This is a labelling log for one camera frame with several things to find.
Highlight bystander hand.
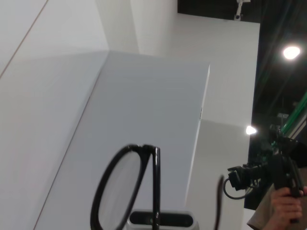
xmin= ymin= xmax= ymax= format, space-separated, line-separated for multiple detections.
xmin=270 ymin=185 xmax=307 ymax=223

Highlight black handheld camera rig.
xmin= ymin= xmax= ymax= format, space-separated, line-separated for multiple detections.
xmin=226 ymin=134 xmax=307 ymax=223

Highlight black glasses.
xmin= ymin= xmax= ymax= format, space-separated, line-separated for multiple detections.
xmin=90 ymin=143 xmax=226 ymax=230

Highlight forearm in brown sleeve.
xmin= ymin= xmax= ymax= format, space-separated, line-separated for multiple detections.
xmin=246 ymin=184 xmax=307 ymax=230

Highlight green ceiling beam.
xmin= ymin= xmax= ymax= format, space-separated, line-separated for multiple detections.
xmin=279 ymin=92 xmax=307 ymax=136

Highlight white security camera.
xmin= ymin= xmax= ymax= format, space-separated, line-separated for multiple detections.
xmin=234 ymin=0 xmax=251 ymax=21

